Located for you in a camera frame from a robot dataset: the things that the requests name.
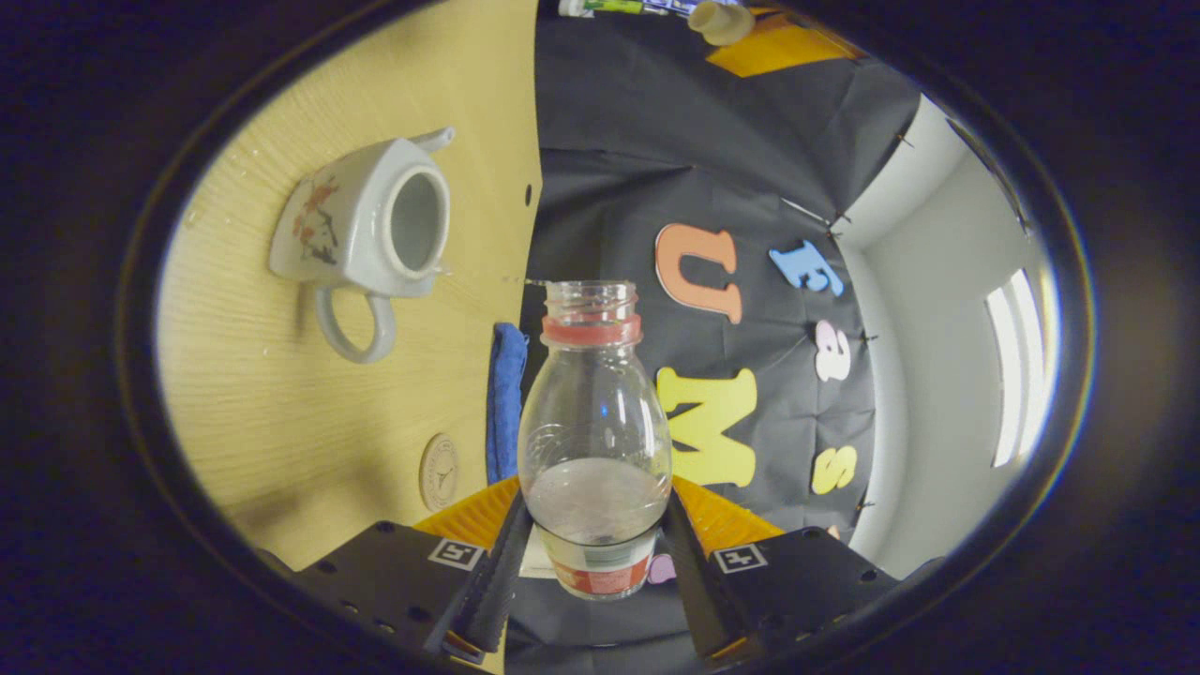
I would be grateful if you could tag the black backdrop cloth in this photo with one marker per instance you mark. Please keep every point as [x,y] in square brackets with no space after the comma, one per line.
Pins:
[600,141]

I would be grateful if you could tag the clear plastic water bottle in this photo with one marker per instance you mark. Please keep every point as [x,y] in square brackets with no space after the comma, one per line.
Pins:
[595,412]

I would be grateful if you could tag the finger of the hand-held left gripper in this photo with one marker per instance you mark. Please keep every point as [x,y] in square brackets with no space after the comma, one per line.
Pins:
[773,49]

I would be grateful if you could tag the white porcelain teacup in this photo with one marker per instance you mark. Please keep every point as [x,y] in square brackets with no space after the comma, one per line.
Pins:
[347,216]

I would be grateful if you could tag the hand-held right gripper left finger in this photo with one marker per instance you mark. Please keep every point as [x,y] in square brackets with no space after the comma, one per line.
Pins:
[492,591]

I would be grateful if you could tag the green bottle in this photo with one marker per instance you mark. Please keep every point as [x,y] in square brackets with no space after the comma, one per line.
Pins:
[614,7]

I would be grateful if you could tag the ceiling light panel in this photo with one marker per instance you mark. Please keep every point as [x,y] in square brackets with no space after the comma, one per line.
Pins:
[1022,366]

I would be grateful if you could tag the blue towel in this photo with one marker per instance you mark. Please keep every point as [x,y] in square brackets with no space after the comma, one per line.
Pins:
[506,403]

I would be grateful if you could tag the round wooden coaster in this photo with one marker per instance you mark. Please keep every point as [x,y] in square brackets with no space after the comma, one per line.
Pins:
[439,472]

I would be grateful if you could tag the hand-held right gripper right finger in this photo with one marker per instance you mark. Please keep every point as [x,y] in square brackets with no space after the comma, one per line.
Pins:
[698,600]

